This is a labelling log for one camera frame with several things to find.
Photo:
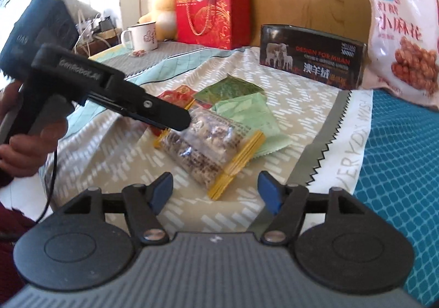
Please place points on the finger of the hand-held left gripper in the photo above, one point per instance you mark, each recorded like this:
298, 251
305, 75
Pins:
161, 116

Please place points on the clear grain snack packet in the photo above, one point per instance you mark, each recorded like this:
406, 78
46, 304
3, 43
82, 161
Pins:
195, 162
212, 129

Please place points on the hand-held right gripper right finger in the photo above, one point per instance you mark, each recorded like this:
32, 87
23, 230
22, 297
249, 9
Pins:
269, 193

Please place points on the red snack packet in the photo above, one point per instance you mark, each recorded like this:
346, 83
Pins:
178, 93

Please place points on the patterned bed sheet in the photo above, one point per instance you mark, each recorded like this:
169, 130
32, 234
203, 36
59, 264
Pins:
120, 164

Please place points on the black sheep print box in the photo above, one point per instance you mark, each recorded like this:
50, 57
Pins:
308, 54

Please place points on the dark green snack packet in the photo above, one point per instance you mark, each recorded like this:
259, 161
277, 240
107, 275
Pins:
229, 88

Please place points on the wooden bedside cabinet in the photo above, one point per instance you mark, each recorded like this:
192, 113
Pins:
99, 43

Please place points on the black power adapter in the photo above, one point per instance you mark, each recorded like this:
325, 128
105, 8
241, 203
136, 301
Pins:
104, 25

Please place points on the pink snack bag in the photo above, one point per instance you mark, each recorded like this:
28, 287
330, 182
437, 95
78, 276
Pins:
401, 37

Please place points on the white enamel mug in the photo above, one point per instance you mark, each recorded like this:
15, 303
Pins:
145, 37

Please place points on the dark red clothing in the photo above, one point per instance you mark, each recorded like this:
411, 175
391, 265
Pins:
10, 225

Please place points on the small wrapped candy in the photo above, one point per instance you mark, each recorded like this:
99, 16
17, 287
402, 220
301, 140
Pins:
139, 52

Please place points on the yellow duck plush toy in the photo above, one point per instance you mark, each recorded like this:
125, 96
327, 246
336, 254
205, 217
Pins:
164, 9

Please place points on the person's left hand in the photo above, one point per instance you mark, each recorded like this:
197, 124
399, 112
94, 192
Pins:
34, 140

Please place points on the pale green snack packet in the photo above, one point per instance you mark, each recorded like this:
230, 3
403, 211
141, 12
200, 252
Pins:
271, 136
247, 103

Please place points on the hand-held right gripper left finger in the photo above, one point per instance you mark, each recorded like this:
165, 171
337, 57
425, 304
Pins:
161, 191

